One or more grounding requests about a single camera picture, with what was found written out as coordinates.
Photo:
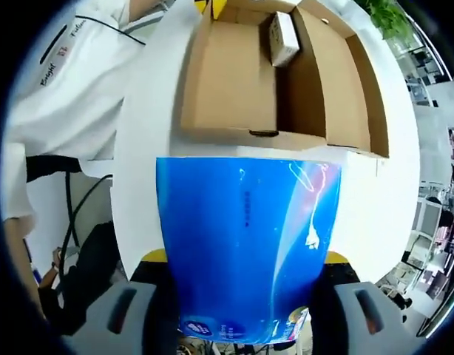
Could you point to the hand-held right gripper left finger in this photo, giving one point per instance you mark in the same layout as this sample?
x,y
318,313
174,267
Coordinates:
x,y
112,325

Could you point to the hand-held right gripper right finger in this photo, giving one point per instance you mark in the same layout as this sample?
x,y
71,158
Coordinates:
x,y
360,325

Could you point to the white carton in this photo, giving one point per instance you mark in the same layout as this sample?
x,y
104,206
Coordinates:
x,y
284,37

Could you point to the brown cardboard shoe box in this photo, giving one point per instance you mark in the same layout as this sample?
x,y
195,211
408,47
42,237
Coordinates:
x,y
230,85

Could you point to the blue soft tissue pack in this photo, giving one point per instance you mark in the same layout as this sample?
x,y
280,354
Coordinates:
x,y
242,240

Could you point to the white chest-worn device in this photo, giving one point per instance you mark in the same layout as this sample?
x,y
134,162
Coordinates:
x,y
60,22

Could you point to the white printed shirt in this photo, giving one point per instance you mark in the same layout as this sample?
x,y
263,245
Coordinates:
x,y
83,92

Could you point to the potted green plant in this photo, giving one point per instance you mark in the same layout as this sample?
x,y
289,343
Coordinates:
x,y
391,16

